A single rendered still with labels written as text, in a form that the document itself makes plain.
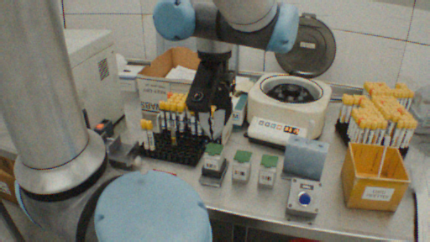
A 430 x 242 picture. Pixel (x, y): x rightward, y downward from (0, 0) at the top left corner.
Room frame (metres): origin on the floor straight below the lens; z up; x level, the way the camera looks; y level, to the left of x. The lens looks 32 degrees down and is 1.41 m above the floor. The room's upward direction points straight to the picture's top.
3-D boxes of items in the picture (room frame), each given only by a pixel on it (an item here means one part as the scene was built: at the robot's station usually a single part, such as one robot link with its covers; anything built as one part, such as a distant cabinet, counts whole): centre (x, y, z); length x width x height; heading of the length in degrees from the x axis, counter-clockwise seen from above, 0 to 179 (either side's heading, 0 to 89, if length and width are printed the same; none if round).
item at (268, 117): (0.85, -0.22, 0.94); 0.30 x 0.24 x 0.12; 154
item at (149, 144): (0.70, 0.13, 0.93); 0.17 x 0.09 x 0.11; 73
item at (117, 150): (0.67, 0.32, 0.92); 0.21 x 0.07 x 0.05; 73
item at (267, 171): (0.57, -0.12, 0.91); 0.05 x 0.04 x 0.07; 163
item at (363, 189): (0.52, -0.38, 0.93); 0.13 x 0.13 x 0.10; 78
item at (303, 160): (0.60, -0.22, 0.92); 0.10 x 0.07 x 0.10; 65
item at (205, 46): (0.61, 0.01, 1.22); 0.08 x 0.08 x 0.05
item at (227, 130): (0.79, 0.07, 0.91); 0.20 x 0.10 x 0.07; 73
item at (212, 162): (0.60, 0.01, 0.92); 0.05 x 0.04 x 0.06; 164
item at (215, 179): (0.60, 0.01, 0.89); 0.09 x 0.05 x 0.04; 164
